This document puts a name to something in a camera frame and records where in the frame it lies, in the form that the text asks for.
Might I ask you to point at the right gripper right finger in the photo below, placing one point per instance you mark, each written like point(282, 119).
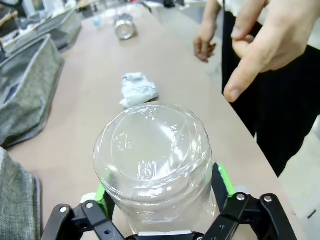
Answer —
point(222, 190)

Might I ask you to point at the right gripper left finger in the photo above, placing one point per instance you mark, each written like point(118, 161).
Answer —
point(95, 220)

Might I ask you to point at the clear plastic cup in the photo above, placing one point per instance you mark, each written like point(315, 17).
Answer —
point(150, 150)

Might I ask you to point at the white paper wad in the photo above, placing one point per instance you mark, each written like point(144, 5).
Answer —
point(137, 90)

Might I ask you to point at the crushed black soda can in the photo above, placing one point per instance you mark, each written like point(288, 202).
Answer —
point(125, 28)

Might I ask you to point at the person's right forearm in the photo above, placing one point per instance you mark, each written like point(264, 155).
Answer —
point(212, 15)

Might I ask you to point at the person's right hand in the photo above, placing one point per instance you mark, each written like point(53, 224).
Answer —
point(203, 47)

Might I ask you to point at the person's left hand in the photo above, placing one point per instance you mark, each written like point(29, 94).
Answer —
point(280, 32)

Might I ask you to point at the grey fabric basket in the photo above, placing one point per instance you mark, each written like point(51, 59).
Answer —
point(32, 82)
point(67, 27)
point(17, 195)

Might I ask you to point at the person's black trousers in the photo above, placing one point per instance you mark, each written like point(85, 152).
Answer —
point(275, 112)

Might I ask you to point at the plastic bottle pink label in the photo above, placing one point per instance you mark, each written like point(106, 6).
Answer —
point(97, 22)

